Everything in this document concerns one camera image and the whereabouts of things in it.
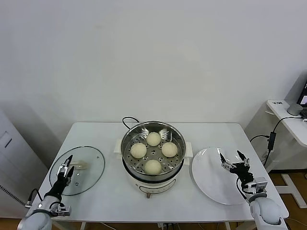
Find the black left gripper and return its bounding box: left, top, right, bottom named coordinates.
left=47, top=154, right=75, bottom=198

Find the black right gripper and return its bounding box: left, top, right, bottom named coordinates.
left=219, top=150, right=255, bottom=186

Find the white steamed baozi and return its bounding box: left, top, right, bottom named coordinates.
left=146, top=131, right=162, bottom=147
left=144, top=159, right=163, bottom=175
left=130, top=142, right=147, bottom=159
left=161, top=141, right=178, bottom=158

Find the steel perforated steamer basket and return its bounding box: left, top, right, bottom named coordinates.
left=120, top=121, right=187, bottom=177

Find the white round plate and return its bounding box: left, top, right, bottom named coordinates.
left=191, top=147, right=255, bottom=206

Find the black adapter box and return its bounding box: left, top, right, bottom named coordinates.
left=268, top=131, right=276, bottom=151

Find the white cabinet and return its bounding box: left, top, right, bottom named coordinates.
left=0, top=107, right=48, bottom=219

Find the grey round puck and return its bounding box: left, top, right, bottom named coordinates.
left=287, top=103, right=303, bottom=116

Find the dark laptop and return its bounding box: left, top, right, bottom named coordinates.
left=296, top=81, right=307, bottom=118

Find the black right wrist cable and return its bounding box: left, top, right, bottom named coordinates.
left=236, top=177, right=250, bottom=199

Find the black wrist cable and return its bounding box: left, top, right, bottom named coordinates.
left=25, top=188, right=45, bottom=207
left=236, top=177, right=250, bottom=199

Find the glass lid with cream handle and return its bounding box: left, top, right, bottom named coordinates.
left=49, top=145, right=106, bottom=196

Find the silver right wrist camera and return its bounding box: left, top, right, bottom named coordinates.
left=249, top=176, right=268, bottom=194

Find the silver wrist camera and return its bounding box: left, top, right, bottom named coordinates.
left=249, top=176, right=268, bottom=194
left=51, top=205, right=72, bottom=218

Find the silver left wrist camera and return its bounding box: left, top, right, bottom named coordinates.
left=51, top=205, right=72, bottom=218

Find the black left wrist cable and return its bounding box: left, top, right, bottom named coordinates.
left=25, top=188, right=45, bottom=207

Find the black white striped cable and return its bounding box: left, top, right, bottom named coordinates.
left=0, top=185, right=26, bottom=206

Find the black pot power cord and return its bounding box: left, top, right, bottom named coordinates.
left=122, top=116, right=141, bottom=130

